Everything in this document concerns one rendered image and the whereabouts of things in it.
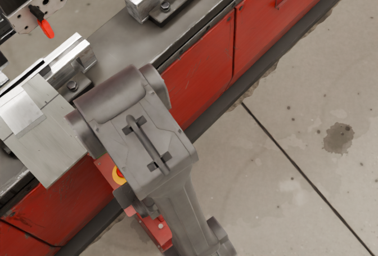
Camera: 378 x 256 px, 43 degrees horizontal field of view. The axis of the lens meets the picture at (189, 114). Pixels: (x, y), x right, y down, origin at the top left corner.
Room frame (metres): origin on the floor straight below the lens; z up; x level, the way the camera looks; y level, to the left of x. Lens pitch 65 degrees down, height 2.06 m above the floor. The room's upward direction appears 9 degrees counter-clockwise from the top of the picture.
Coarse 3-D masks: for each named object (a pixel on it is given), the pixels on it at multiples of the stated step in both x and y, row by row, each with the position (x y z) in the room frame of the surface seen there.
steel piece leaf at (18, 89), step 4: (16, 88) 0.64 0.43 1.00; (20, 88) 0.64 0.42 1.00; (8, 92) 0.63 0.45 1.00; (12, 92) 0.63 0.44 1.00; (16, 92) 0.63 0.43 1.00; (20, 92) 0.63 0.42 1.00; (4, 96) 0.62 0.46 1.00; (8, 96) 0.62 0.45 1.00; (12, 96) 0.62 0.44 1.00; (0, 100) 0.61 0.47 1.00; (4, 100) 0.61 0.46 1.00; (8, 100) 0.61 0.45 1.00; (0, 104) 0.60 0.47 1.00
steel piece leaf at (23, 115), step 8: (16, 96) 0.62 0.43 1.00; (24, 96) 0.61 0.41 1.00; (8, 104) 0.60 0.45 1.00; (16, 104) 0.59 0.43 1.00; (24, 104) 0.59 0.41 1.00; (32, 104) 0.59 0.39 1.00; (0, 112) 0.58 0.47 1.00; (8, 112) 0.58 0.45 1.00; (16, 112) 0.57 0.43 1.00; (24, 112) 0.57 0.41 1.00; (32, 112) 0.57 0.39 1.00; (40, 112) 0.56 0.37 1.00; (8, 120) 0.55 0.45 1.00; (16, 120) 0.55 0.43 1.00; (24, 120) 0.54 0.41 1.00; (32, 120) 0.54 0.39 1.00; (40, 120) 0.53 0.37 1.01; (16, 128) 0.53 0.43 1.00; (24, 128) 0.51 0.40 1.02; (32, 128) 0.52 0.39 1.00; (16, 136) 0.50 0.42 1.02
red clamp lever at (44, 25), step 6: (30, 6) 0.69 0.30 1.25; (36, 6) 0.69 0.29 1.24; (36, 12) 0.67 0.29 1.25; (42, 12) 0.67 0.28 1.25; (42, 18) 0.66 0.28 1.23; (42, 24) 0.67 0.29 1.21; (48, 24) 0.67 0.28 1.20; (42, 30) 0.68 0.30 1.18; (48, 30) 0.67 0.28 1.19; (48, 36) 0.67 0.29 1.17
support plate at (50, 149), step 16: (32, 80) 0.66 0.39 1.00; (32, 96) 0.61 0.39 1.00; (48, 96) 0.60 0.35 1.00; (48, 112) 0.56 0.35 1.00; (64, 112) 0.55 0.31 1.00; (0, 128) 0.53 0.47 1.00; (48, 128) 0.51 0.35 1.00; (64, 128) 0.51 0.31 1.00; (16, 144) 0.48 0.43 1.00; (32, 144) 0.48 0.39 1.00; (48, 144) 0.47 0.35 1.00; (64, 144) 0.47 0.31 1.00; (80, 144) 0.46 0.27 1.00; (32, 160) 0.44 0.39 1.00; (48, 160) 0.43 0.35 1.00; (64, 160) 0.42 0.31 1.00; (48, 176) 0.39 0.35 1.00
